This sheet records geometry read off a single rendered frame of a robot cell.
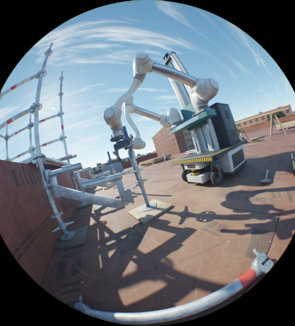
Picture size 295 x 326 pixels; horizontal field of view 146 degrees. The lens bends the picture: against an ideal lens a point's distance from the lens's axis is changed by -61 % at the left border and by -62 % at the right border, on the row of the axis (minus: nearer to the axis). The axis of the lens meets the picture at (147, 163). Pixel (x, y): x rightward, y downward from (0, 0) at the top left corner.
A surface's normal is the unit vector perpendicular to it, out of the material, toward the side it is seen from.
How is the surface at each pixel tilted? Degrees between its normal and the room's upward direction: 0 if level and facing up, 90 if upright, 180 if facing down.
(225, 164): 90
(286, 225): 0
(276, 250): 0
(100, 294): 0
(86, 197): 90
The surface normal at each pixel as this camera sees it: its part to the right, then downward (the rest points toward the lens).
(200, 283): -0.29, -0.96
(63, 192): 0.40, -0.07
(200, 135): -0.90, 0.29
